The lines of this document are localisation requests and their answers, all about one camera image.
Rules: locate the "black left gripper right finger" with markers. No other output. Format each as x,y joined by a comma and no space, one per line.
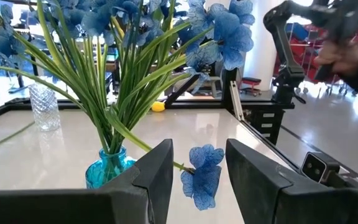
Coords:
306,207

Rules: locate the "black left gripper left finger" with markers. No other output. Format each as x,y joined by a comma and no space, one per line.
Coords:
73,207

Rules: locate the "yellow artificial tulip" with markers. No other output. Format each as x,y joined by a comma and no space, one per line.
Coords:
158,106

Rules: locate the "blue artificial flower bunch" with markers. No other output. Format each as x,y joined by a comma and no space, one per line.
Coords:
2,40
232,34

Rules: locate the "blue patterned glass vase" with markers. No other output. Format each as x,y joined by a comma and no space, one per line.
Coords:
104,171

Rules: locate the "clear patterned glass vase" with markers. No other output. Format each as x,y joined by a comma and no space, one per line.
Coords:
44,107

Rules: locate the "red stool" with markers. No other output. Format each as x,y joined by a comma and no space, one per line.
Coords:
251,82

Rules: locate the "person's hand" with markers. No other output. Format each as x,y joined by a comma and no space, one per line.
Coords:
337,57

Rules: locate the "white column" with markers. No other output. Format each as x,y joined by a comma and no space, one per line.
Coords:
264,56

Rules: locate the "table-level camera box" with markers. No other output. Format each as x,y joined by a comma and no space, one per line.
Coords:
317,166

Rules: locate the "silver corner bracket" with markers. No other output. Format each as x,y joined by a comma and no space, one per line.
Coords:
236,99

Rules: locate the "black aluminium table frame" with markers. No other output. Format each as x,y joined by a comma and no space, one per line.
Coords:
182,90

